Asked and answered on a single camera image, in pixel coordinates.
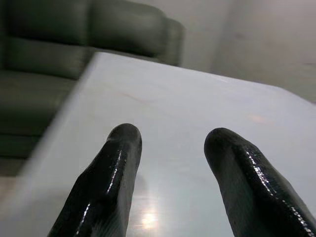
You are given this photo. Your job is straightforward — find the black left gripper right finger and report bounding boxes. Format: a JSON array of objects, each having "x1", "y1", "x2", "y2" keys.
[{"x1": 203, "y1": 127, "x2": 316, "y2": 237}]

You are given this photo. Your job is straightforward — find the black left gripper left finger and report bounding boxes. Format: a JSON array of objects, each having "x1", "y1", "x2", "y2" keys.
[{"x1": 47, "y1": 123, "x2": 143, "y2": 237}]

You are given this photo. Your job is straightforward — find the dark green leather sofa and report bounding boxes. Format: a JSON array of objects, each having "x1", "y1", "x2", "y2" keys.
[{"x1": 0, "y1": 0, "x2": 186, "y2": 176}]

